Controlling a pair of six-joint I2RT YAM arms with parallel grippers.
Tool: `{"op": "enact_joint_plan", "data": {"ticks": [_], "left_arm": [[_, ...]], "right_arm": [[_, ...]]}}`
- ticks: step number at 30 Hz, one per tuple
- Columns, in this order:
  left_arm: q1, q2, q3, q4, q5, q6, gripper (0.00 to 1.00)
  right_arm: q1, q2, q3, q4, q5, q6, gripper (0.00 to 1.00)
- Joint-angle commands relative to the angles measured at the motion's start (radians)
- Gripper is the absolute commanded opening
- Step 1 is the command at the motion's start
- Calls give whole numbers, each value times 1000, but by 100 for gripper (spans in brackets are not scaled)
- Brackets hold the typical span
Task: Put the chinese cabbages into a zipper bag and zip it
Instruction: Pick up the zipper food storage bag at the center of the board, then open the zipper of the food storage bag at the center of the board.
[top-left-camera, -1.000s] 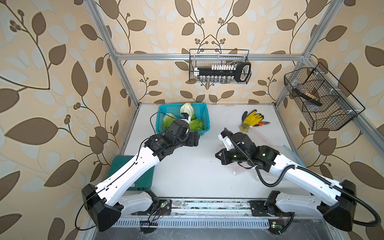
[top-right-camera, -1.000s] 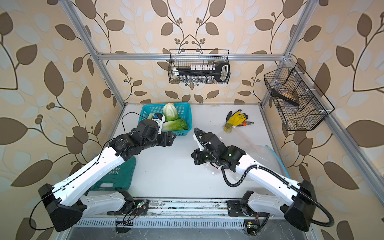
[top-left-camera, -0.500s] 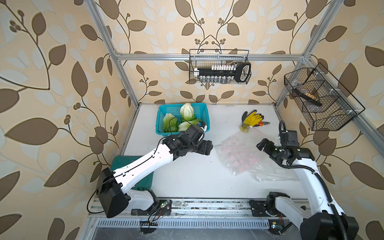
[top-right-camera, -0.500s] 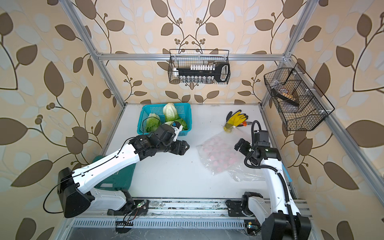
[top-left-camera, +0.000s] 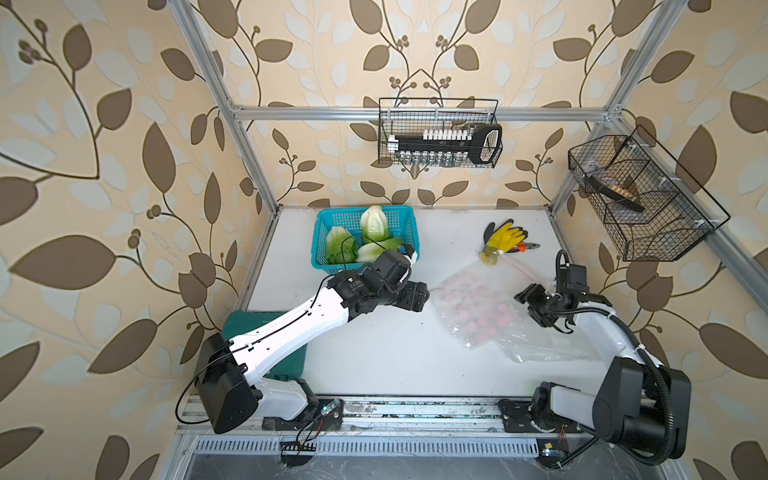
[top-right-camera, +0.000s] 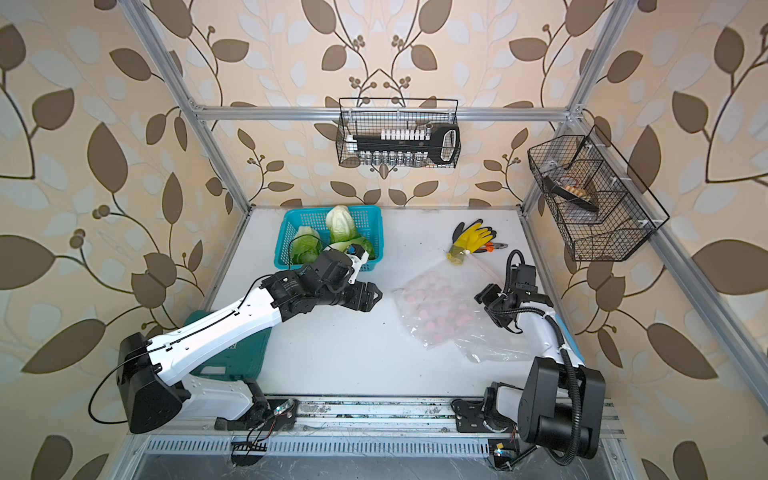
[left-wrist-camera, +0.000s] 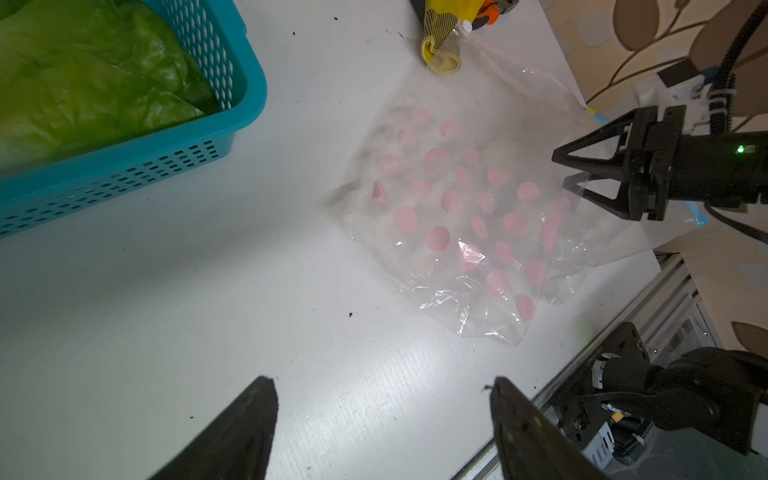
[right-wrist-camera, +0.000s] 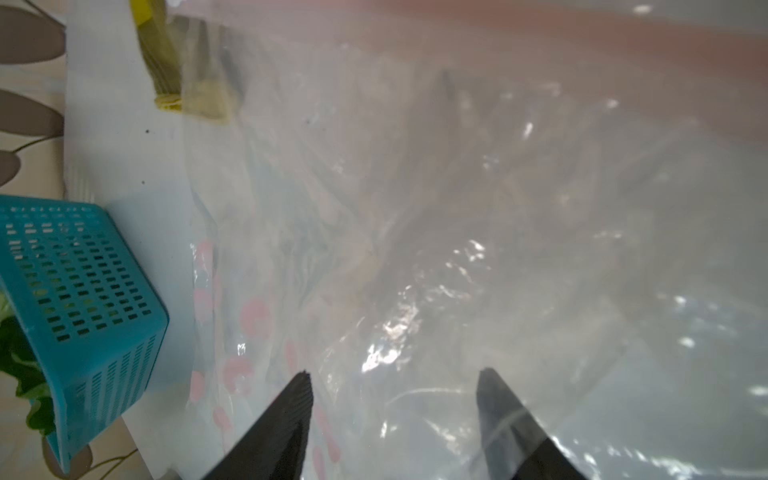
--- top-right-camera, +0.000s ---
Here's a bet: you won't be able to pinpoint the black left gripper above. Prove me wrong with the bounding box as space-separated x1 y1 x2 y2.
314 277 385 311

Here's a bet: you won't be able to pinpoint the leafy green chinese cabbage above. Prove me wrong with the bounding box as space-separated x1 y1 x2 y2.
330 236 376 261

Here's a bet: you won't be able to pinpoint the clear pink-dotted zipper bag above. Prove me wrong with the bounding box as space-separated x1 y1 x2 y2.
392 255 500 349

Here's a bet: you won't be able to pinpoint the pale chinese cabbage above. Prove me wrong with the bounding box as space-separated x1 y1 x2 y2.
326 205 359 243

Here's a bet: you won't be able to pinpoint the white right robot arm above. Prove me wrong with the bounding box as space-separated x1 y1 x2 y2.
451 284 606 466

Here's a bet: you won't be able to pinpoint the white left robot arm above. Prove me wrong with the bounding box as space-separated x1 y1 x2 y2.
107 267 383 434

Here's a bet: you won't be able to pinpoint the clear plastic bag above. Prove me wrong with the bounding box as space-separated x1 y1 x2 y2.
453 313 533 364

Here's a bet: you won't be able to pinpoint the yellow black work glove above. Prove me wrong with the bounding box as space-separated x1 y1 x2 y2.
446 219 497 264

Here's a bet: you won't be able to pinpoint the teal plastic basket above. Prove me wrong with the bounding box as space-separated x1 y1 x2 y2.
274 205 384 272

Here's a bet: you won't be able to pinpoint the black brush in basket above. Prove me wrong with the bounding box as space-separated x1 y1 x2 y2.
544 177 599 213

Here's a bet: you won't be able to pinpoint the green plastic tool case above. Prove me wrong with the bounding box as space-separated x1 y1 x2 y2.
191 328 271 381

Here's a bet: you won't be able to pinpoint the black socket bit holder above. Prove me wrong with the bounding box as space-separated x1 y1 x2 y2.
336 123 461 166

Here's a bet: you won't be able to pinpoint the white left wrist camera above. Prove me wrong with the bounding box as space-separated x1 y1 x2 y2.
345 245 369 285

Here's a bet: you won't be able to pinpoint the red handled pliers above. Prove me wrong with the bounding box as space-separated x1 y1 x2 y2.
476 242 508 254

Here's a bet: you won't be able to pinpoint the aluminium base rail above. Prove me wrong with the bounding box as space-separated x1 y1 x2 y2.
128 394 625 460

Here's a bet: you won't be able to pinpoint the black wire basket right wall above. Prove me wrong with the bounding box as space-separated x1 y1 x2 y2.
527 126 670 262

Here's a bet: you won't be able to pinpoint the black wire basket wall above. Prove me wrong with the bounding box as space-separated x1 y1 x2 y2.
527 126 670 262
335 96 461 168

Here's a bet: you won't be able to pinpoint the black wire basket back wall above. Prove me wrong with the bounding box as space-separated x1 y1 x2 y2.
335 96 461 168

